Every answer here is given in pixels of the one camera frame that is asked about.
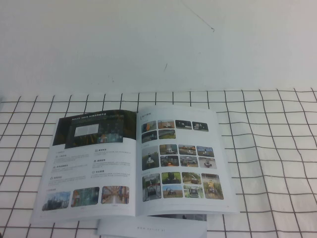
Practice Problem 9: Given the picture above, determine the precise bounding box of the AgileX catalogue book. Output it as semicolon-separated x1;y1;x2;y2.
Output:
29;105;240;224

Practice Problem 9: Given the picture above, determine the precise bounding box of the white black-grid tablecloth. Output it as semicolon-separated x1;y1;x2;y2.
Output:
0;88;317;238

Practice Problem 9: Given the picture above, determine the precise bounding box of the AgileX classroom cover brochure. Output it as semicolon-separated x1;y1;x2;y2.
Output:
96;213;208;237

